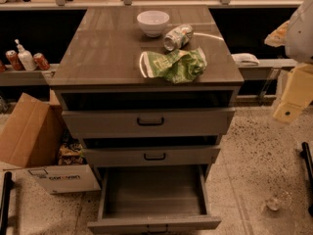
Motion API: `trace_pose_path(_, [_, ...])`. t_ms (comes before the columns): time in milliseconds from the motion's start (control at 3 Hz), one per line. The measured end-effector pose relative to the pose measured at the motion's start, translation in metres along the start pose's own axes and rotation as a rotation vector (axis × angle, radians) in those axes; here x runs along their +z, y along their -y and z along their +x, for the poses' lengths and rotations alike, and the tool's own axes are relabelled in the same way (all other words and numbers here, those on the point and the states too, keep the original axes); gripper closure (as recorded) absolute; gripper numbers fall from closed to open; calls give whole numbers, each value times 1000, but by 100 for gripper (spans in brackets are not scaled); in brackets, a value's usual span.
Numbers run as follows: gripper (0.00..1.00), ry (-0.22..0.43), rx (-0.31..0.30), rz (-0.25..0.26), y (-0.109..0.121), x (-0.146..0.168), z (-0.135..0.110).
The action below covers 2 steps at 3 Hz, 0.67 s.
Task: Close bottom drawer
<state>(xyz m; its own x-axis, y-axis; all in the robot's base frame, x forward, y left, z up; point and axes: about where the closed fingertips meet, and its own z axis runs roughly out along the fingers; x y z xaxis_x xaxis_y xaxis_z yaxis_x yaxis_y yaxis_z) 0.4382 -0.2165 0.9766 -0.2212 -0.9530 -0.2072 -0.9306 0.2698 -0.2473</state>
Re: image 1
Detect red soda can right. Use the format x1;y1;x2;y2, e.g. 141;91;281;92
33;53;50;71

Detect grey middle drawer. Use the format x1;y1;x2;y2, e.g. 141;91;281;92
83;146;220;167

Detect white soap dispenser bottle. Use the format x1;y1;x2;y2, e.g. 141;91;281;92
15;39;36;71

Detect green chip bag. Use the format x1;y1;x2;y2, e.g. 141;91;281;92
139;48;207;84

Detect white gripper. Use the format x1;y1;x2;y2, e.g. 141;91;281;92
273;64;313;124

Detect clear glass on floor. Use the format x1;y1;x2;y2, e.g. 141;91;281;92
265;190;291;212

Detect grey drawer cabinet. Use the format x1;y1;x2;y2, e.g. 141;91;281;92
49;5;245;181

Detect grey top drawer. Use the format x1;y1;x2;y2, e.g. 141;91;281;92
62;108;235;139

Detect white folded cloth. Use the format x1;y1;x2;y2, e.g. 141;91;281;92
232;53;259;67

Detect crushed green soda can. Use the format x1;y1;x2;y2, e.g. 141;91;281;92
163;24;194;51

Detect brown cardboard box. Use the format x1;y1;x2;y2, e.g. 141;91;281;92
0;93;100;194

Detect grey bottom drawer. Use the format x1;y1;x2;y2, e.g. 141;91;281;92
88;165;221;235

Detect snack bags in box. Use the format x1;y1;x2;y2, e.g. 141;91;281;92
58;143;86;165

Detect grey drawer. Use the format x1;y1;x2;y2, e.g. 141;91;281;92
83;146;220;167
88;165;221;235
62;108;235;139

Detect black bar right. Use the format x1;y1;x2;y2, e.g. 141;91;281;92
300;141;313;217

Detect white bowl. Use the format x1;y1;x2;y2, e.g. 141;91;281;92
137;11;170;37

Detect black bar left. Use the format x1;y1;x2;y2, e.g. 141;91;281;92
0;171;13;235

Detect red soda can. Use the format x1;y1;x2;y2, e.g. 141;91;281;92
33;53;50;71
6;50;23;71

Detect black bar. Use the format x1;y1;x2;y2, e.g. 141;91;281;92
0;171;13;235
300;141;313;217

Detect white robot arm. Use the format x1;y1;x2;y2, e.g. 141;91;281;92
264;0;313;123

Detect red soda can left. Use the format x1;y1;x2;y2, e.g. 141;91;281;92
6;50;23;71

